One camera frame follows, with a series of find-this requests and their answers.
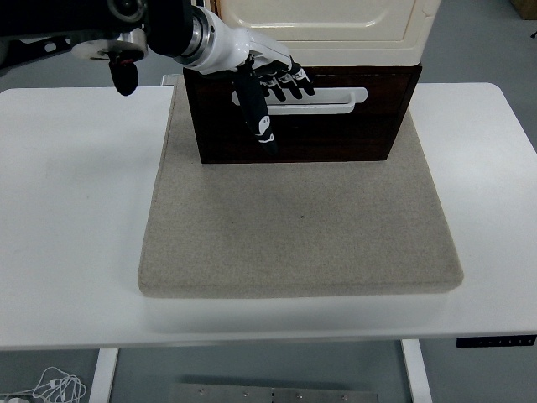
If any white and black hand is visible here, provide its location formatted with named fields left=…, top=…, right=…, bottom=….
left=196, top=12, right=315, bottom=155

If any dark drawer with white handle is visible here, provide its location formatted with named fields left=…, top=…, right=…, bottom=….
left=185, top=71, right=417, bottom=123

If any cream plastic cabinet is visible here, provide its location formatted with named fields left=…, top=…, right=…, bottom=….
left=203, top=0, right=441, bottom=68

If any dark wooden drawer housing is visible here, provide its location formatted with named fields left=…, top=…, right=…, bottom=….
left=182, top=62, right=424, bottom=165

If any beige fabric mat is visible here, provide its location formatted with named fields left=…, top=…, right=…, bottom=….
left=137, top=77, right=465, bottom=299

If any brown cardboard box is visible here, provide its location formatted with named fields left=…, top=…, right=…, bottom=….
left=509, top=0, right=537, bottom=20

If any grey metal plate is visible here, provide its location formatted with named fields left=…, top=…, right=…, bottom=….
left=169, top=382, right=381, bottom=403

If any white table leg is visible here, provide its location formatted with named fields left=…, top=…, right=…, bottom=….
left=400, top=338, right=433, bottom=403
left=87, top=347, right=121, bottom=403

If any black table control panel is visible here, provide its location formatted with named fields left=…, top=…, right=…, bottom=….
left=456, top=334, right=537, bottom=348

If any white tangled cable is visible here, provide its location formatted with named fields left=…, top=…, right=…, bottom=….
left=31, top=365, right=88, bottom=403

